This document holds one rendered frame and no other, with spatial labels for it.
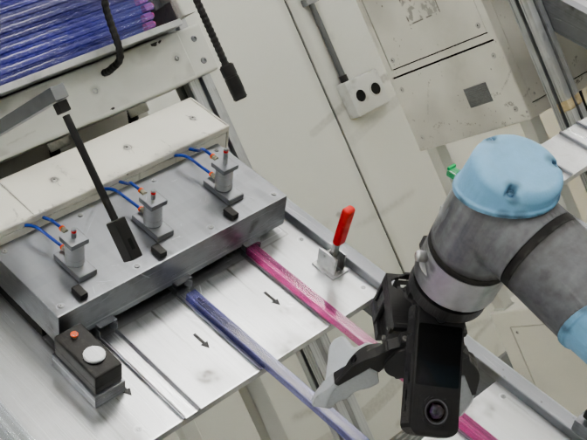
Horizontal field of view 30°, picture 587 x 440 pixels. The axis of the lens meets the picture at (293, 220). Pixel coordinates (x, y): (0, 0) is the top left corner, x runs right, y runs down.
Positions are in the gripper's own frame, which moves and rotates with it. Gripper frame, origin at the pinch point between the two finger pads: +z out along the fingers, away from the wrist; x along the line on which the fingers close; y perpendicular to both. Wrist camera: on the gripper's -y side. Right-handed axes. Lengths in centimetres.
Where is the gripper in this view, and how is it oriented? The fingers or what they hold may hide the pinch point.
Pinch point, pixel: (387, 416)
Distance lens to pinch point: 110.1
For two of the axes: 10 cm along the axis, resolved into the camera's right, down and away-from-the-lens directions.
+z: -2.3, 6.3, 7.4
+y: -0.6, -7.7, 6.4
